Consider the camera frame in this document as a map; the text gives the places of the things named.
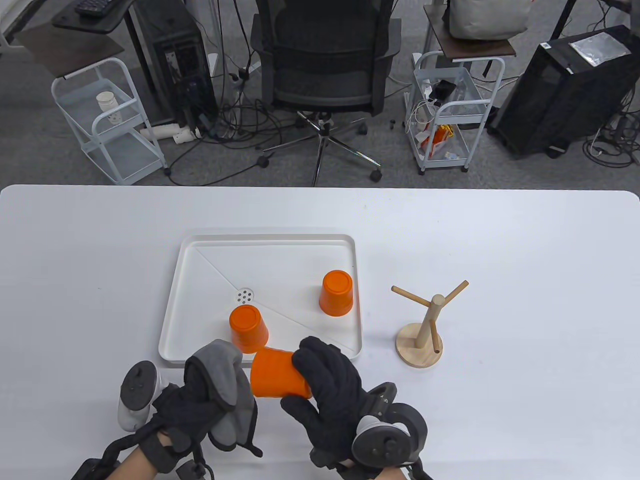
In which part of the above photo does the person's right forearm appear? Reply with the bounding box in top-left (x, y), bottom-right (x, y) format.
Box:
top-left (345, 462), bottom-right (418, 480)

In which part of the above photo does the white floor power strip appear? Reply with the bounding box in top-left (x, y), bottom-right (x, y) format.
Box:
top-left (139, 124), bottom-right (202, 146)

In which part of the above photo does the silver foil pouch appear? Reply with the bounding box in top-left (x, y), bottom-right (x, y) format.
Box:
top-left (569, 31), bottom-right (632, 67)

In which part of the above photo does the orange snack packet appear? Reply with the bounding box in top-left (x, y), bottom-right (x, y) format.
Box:
top-left (419, 124), bottom-right (455, 156)

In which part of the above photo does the white wire utility cart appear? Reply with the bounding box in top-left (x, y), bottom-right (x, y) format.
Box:
top-left (404, 51), bottom-right (506, 175)
top-left (51, 57), bottom-right (172, 186)

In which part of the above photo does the wooden cup rack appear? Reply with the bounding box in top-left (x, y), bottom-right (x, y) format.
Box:
top-left (391, 280), bottom-right (470, 369)

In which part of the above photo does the person's left hand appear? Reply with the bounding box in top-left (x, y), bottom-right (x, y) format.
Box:
top-left (135, 357), bottom-right (236, 473)

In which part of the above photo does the dark brown side table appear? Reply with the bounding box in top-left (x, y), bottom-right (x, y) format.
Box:
top-left (424, 4), bottom-right (517, 63)
top-left (13, 22), bottom-right (126, 79)

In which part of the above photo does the black keyboard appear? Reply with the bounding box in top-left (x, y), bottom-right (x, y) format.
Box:
top-left (75, 0), bottom-right (115, 17)

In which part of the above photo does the green grey hand towel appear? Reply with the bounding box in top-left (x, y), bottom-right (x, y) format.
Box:
top-left (186, 339), bottom-right (263, 458)

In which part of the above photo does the person's left forearm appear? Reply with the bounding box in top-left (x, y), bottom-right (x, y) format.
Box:
top-left (112, 430), bottom-right (173, 480)

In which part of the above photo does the black office chair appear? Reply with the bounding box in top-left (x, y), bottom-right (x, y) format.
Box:
top-left (250, 0), bottom-right (402, 187)

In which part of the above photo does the white drain tray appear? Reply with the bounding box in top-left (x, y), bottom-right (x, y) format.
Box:
top-left (158, 233), bottom-right (363, 369)

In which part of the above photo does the black computer tower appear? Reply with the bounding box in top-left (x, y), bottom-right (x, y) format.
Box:
top-left (487, 25), bottom-right (640, 160)
top-left (125, 0), bottom-right (219, 128)

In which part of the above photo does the person's right hand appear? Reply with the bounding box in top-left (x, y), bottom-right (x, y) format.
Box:
top-left (280, 336), bottom-right (383, 468)

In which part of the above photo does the orange plastic cup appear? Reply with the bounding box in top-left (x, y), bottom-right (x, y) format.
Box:
top-left (229, 305), bottom-right (270, 355)
top-left (319, 270), bottom-right (354, 317)
top-left (250, 347), bottom-right (313, 400)

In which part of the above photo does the tangle of black cables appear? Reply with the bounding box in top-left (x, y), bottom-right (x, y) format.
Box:
top-left (167, 97), bottom-right (311, 176)

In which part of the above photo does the grey fabric bag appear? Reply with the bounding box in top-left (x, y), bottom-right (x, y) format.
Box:
top-left (443, 0), bottom-right (531, 41)

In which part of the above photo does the white paper cup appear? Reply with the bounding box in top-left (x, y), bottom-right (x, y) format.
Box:
top-left (96, 91), bottom-right (124, 125)

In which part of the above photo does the black keyboard shelf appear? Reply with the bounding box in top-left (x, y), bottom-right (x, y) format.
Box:
top-left (52, 0), bottom-right (136, 35)

